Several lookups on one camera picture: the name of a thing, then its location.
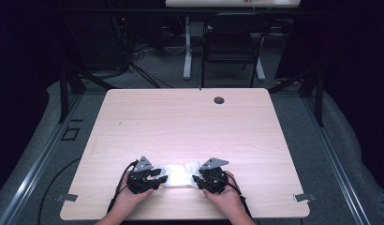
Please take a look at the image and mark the white desk with white legs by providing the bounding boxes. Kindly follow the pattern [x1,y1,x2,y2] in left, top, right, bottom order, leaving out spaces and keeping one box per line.
[165,0,302,82]

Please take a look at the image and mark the black folding chair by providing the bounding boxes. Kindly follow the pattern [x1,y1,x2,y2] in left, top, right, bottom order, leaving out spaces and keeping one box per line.
[200,12,273,89]

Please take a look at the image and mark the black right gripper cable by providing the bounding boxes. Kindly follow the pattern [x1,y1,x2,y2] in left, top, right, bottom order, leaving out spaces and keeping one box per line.
[224,172,254,219]

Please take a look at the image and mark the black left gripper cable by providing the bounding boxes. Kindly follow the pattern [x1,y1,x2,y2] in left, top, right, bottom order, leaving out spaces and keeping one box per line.
[106,159,140,214]

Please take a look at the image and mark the grey metal bracket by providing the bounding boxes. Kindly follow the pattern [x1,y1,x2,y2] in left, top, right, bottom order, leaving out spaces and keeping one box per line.
[292,192,318,203]
[54,192,79,203]

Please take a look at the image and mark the person's left hand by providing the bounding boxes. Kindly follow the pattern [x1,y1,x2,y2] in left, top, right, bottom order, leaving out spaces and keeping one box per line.
[111,182,155,217]

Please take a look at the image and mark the black metal stand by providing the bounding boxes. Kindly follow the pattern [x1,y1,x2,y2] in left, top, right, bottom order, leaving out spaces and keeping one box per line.
[57,64,116,125]
[268,65,325,128]

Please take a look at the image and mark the bundle of dark cables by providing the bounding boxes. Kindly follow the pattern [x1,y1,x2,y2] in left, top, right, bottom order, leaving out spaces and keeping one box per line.
[111,15,175,89]

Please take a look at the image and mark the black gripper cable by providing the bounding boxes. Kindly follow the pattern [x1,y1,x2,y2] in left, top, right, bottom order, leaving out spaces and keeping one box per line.
[106,159,140,214]
[224,172,254,219]

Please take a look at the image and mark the black floor cable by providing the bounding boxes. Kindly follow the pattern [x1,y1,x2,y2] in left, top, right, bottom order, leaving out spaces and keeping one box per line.
[37,156,82,225]

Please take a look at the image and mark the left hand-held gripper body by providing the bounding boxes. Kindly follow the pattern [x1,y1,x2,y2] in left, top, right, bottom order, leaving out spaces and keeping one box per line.
[126,156,160,195]

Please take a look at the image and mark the aluminium floor rail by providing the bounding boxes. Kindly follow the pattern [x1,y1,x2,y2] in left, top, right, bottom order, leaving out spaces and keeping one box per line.
[301,93,372,225]
[0,93,85,225]

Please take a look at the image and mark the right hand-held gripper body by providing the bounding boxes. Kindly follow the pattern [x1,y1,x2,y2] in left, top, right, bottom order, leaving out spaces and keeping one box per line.
[197,157,230,195]

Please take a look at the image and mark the person's right hand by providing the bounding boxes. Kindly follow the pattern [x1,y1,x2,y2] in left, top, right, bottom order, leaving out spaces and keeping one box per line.
[201,170,244,218]

